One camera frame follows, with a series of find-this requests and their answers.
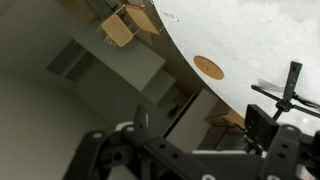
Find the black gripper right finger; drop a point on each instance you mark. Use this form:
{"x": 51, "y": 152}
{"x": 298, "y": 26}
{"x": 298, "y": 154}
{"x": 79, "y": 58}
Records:
{"x": 290, "y": 153}

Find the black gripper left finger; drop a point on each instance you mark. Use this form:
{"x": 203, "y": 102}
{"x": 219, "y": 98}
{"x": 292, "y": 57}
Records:
{"x": 156, "y": 150}

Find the black tripod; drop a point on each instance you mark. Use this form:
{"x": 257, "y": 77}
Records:
{"x": 289, "y": 90}

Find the round cork coaster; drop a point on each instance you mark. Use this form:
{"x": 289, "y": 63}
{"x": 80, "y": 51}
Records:
{"x": 208, "y": 67}

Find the air vent grille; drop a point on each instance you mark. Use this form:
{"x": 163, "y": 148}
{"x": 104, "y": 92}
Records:
{"x": 70, "y": 60}

